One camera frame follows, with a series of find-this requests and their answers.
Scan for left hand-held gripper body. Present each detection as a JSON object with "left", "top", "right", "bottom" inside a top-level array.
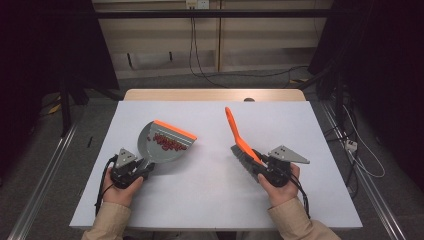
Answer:
[{"left": 110, "top": 147, "right": 145, "bottom": 190}]

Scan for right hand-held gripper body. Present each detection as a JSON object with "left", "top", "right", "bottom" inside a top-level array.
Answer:
[{"left": 262, "top": 145, "right": 311, "bottom": 188}]

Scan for grey dustpan with orange edge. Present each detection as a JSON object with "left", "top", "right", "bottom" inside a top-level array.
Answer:
[{"left": 137, "top": 119, "right": 198, "bottom": 168}]

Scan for scatter of red beans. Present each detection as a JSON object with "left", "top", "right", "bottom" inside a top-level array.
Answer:
[{"left": 146, "top": 133, "right": 188, "bottom": 153}]

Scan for orange brush with grey bristles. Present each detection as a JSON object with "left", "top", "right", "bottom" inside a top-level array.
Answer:
[{"left": 224, "top": 106, "right": 268, "bottom": 183}]

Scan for person's right hand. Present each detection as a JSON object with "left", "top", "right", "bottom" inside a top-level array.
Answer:
[{"left": 257, "top": 163, "right": 301, "bottom": 208}]

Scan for person's left hand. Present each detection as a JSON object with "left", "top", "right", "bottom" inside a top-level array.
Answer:
[{"left": 102, "top": 167, "right": 145, "bottom": 208}]

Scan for white table board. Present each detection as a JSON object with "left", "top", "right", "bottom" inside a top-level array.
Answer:
[{"left": 69, "top": 100, "right": 363, "bottom": 231}]

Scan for black metal stand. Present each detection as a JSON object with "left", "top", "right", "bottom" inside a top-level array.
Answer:
[{"left": 58, "top": 76, "right": 92, "bottom": 138}]

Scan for wooden table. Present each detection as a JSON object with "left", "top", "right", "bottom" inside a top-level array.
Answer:
[{"left": 123, "top": 88, "right": 307, "bottom": 102}]

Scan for black curtain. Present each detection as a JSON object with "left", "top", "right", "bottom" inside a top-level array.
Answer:
[
  {"left": 0, "top": 0, "right": 120, "bottom": 179},
  {"left": 308, "top": 0, "right": 424, "bottom": 193}
]

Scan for black horizontal bar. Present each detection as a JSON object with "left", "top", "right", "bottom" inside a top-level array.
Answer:
[{"left": 94, "top": 9, "right": 334, "bottom": 19}]

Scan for right hand-held gripper black cable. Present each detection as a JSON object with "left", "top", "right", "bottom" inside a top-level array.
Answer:
[{"left": 289, "top": 173, "right": 312, "bottom": 220}]

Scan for hand-held gripper black cable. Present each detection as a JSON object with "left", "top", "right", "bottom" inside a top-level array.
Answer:
[
  {"left": 289, "top": 173, "right": 312, "bottom": 220},
  {"left": 94, "top": 154, "right": 118, "bottom": 216}
]

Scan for left hand-held gripper black cable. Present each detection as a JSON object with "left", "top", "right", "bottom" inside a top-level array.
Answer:
[{"left": 94, "top": 154, "right": 118, "bottom": 216}]

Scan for metal floor rail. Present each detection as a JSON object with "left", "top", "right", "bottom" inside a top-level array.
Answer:
[
  {"left": 319, "top": 101, "right": 408, "bottom": 240},
  {"left": 6, "top": 123, "right": 81, "bottom": 240}
]

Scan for white cable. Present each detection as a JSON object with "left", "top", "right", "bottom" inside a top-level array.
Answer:
[{"left": 342, "top": 104, "right": 386, "bottom": 179}]

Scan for black hanging cables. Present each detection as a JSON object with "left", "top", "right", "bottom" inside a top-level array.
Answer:
[{"left": 188, "top": 16, "right": 309, "bottom": 89}]

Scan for white wall socket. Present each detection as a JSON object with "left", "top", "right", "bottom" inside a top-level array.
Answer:
[{"left": 185, "top": 0, "right": 210, "bottom": 10}]

